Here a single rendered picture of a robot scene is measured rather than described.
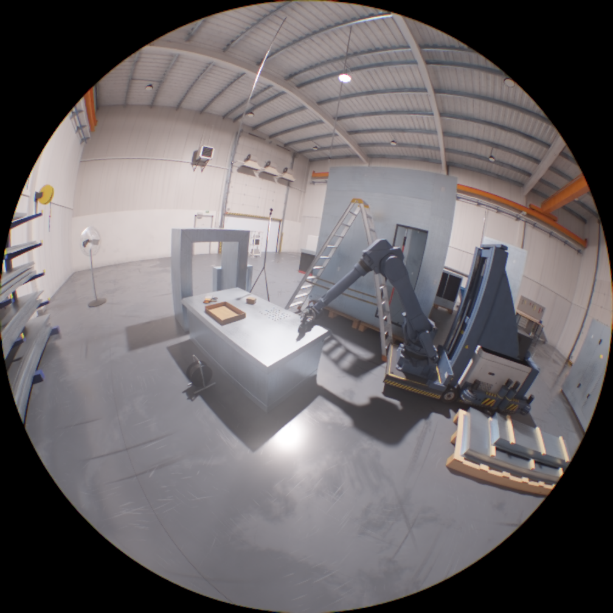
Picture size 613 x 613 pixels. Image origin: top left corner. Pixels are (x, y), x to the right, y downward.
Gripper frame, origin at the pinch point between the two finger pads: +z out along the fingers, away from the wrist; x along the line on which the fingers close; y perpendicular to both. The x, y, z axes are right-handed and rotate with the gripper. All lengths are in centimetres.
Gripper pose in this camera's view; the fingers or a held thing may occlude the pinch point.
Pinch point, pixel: (303, 321)
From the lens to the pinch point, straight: 203.7
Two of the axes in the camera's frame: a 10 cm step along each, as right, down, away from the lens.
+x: -9.4, -2.5, 2.4
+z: -3.1, 3.0, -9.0
